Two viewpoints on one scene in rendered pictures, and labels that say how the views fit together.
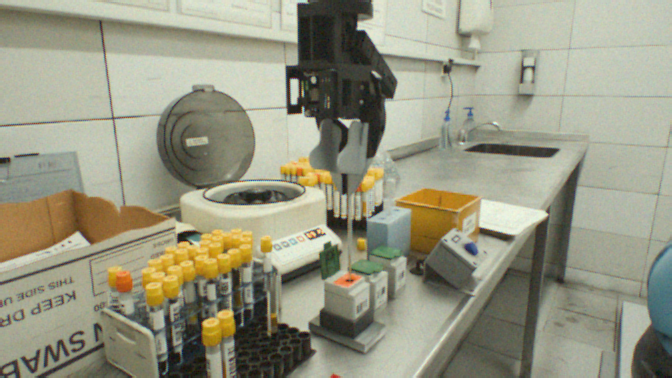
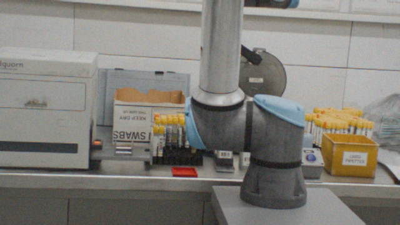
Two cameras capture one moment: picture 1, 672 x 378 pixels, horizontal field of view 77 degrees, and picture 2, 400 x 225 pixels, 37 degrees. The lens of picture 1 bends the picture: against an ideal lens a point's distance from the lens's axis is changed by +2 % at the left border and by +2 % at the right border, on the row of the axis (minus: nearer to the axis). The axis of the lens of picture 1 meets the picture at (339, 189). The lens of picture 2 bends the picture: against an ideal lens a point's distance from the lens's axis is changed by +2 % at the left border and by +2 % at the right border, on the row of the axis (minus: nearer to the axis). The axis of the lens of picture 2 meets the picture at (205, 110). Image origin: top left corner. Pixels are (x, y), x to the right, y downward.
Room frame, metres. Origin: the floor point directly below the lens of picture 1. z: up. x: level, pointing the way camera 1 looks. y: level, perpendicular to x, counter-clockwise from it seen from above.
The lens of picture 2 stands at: (-0.64, -1.23, 1.34)
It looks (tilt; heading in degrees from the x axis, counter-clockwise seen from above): 10 degrees down; 49
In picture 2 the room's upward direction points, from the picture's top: 4 degrees clockwise
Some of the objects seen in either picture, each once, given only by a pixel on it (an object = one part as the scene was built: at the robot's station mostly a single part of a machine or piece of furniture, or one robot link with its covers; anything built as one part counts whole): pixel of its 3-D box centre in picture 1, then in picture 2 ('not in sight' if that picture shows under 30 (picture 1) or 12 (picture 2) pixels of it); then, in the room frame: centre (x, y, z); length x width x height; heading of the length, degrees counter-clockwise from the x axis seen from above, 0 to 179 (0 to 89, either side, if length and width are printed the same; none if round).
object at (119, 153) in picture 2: not in sight; (115, 151); (0.23, 0.14, 0.92); 0.21 x 0.07 x 0.05; 146
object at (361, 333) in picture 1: (346, 320); (223, 161); (0.51, -0.01, 0.89); 0.09 x 0.05 x 0.04; 55
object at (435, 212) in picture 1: (437, 221); (347, 154); (0.83, -0.20, 0.92); 0.13 x 0.13 x 0.10; 53
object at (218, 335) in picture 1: (236, 333); (174, 142); (0.42, 0.11, 0.93); 0.17 x 0.09 x 0.11; 147
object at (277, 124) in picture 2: not in sight; (274, 126); (0.33, -0.35, 1.08); 0.13 x 0.12 x 0.14; 137
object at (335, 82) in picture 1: (336, 64); not in sight; (0.48, 0.00, 1.22); 0.09 x 0.08 x 0.12; 145
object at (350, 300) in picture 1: (346, 301); (224, 152); (0.51, -0.01, 0.92); 0.05 x 0.04 x 0.06; 55
